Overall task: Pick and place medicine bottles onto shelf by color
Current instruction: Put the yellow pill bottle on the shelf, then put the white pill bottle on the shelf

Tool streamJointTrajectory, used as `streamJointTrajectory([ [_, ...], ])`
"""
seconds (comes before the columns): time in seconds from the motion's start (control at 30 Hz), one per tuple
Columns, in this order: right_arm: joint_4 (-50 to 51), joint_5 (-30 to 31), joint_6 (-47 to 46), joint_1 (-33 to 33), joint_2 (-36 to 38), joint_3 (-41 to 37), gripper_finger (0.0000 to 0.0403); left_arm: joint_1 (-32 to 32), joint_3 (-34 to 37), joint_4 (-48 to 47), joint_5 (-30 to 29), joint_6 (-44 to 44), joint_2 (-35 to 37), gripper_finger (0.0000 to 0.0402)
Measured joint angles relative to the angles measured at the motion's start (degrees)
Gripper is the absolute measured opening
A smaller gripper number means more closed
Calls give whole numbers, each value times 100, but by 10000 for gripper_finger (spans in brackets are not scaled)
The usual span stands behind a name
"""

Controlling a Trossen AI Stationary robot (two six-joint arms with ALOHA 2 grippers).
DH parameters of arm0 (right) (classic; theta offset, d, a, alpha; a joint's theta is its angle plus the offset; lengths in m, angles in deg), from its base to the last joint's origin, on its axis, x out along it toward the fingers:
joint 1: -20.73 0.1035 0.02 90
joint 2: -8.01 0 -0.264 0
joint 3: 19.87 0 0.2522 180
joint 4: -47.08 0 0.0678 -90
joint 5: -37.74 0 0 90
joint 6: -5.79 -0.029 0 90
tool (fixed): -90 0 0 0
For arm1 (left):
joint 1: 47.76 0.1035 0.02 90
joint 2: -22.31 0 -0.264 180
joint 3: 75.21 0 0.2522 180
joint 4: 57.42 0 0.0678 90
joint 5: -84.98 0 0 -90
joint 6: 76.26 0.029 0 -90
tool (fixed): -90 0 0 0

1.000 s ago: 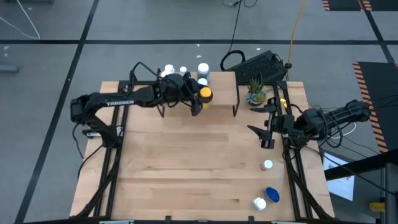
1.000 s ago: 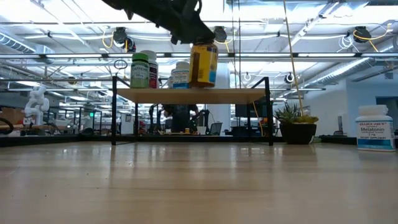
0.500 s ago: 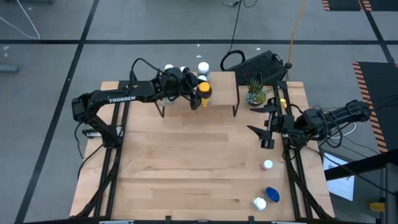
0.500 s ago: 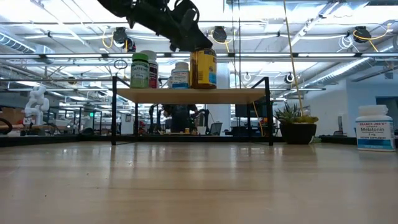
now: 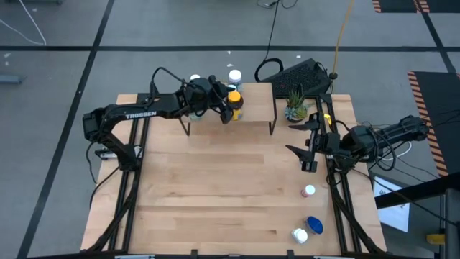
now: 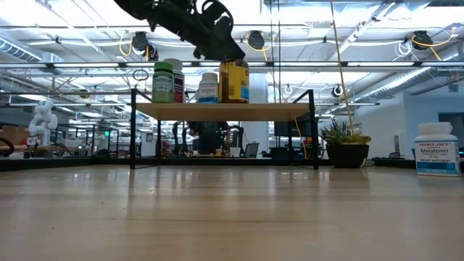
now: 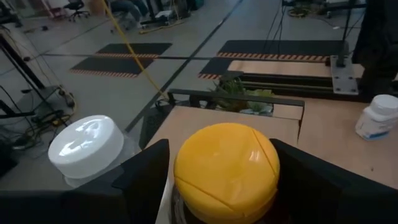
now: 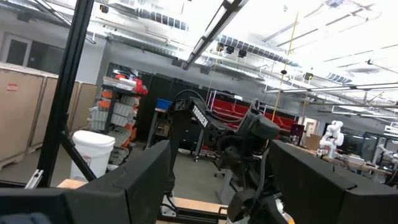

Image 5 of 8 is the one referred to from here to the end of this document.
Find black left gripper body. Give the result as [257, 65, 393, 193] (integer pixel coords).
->
[181, 75, 226, 116]

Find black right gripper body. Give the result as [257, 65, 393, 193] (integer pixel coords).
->
[301, 112, 360, 173]

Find white-capped bottle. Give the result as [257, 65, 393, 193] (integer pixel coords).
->
[227, 68, 244, 91]

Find amber bottle with yellow cap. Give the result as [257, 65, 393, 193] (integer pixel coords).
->
[226, 89, 245, 122]

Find wooden shelf with black legs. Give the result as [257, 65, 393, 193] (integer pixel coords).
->
[178, 82, 278, 137]

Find succulent plant in dark pot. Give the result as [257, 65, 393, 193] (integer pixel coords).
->
[284, 84, 313, 124]

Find small pink bottle, white cap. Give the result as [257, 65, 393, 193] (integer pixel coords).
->
[300, 183, 317, 199]

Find black perforated box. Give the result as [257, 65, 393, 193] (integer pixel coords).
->
[261, 57, 332, 97]

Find bottle with blue cap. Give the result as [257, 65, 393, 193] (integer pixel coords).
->
[303, 215, 324, 236]

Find black metal bar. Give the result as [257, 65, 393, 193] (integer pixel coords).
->
[374, 171, 460, 210]

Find white paper sheet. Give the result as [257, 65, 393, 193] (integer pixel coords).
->
[372, 175, 411, 234]

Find black mat with striped edge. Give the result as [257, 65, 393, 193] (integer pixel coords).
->
[372, 0, 460, 14]
[407, 71, 460, 178]

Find yellow plastic object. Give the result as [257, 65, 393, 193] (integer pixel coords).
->
[426, 233, 446, 246]

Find grey bar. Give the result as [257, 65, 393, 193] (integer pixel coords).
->
[6, 0, 65, 6]

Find grey floor object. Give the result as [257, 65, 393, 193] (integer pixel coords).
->
[0, 74, 23, 86]

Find black aluminium table frame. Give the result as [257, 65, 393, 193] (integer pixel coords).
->
[80, 79, 388, 259]

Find black looped floor cable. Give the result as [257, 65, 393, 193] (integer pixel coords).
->
[254, 0, 299, 83]

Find yellow cable with black plug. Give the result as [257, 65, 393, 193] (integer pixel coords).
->
[331, 0, 357, 81]

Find white cable loop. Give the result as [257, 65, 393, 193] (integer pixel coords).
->
[380, 140, 413, 162]

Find grey metal post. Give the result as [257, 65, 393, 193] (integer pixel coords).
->
[438, 188, 460, 259]

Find white floor cable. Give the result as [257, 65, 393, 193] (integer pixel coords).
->
[0, 0, 47, 46]

